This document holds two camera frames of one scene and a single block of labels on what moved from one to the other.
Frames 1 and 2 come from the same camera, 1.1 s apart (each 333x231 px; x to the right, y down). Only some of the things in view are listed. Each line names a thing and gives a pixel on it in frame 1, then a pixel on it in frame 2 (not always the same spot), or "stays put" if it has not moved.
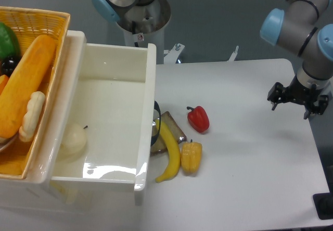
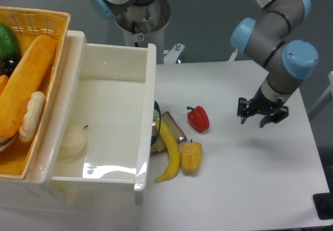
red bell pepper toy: (198, 119) stays put
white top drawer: (97, 128) stays put
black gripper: (298, 93) -> (258, 103)
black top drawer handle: (157, 108) stays put
